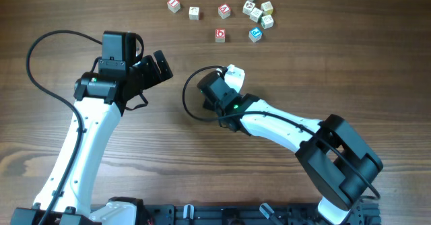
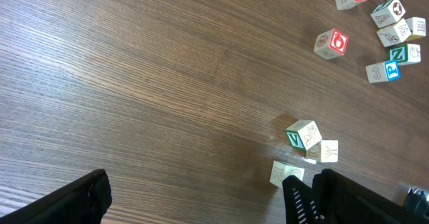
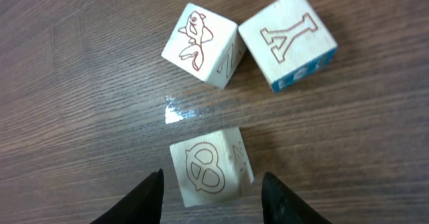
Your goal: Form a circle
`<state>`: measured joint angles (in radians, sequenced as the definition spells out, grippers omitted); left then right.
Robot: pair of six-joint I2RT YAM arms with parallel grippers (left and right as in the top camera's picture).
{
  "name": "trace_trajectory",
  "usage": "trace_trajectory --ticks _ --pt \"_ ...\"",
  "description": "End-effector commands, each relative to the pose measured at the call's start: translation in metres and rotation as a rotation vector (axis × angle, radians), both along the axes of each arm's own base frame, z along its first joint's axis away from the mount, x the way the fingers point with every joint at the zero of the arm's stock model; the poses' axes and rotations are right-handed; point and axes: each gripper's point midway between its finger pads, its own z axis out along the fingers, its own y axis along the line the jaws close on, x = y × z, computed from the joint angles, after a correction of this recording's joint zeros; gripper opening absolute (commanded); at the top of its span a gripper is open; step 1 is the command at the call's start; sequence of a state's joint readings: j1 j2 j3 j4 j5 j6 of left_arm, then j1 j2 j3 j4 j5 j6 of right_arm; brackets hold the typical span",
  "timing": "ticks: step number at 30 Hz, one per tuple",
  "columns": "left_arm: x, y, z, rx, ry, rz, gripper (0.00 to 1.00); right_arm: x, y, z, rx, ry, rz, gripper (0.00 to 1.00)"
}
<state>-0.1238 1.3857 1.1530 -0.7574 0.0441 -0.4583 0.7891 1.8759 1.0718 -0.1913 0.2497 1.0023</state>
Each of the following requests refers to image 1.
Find wooden block green side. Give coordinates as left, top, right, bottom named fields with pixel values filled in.
left=249, top=7, right=263, bottom=23

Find red O letter block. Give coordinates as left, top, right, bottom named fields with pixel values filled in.
left=215, top=28, right=226, bottom=42

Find wooden block number 2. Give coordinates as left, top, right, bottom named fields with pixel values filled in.
left=189, top=6, right=200, bottom=20

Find red A letter block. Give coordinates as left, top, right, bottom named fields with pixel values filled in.
left=218, top=4, right=231, bottom=19

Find red I letter block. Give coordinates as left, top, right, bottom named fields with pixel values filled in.
left=167, top=0, right=181, bottom=13

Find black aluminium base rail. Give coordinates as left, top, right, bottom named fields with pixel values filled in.
left=144, top=203, right=382, bottom=225

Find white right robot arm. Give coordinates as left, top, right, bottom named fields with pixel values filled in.
left=204, top=90, right=383, bottom=224

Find yellow-sided wooden block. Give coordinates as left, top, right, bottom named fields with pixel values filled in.
left=261, top=1, right=274, bottom=15

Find light blue P block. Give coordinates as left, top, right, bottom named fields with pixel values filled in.
left=248, top=27, right=263, bottom=42

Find wooden block ladybug picture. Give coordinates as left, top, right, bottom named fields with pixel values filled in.
left=242, top=1, right=255, bottom=15

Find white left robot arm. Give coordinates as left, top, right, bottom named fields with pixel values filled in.
left=11, top=51, right=173, bottom=224

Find wooden block number 8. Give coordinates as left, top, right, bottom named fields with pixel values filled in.
left=261, top=15, right=274, bottom=29

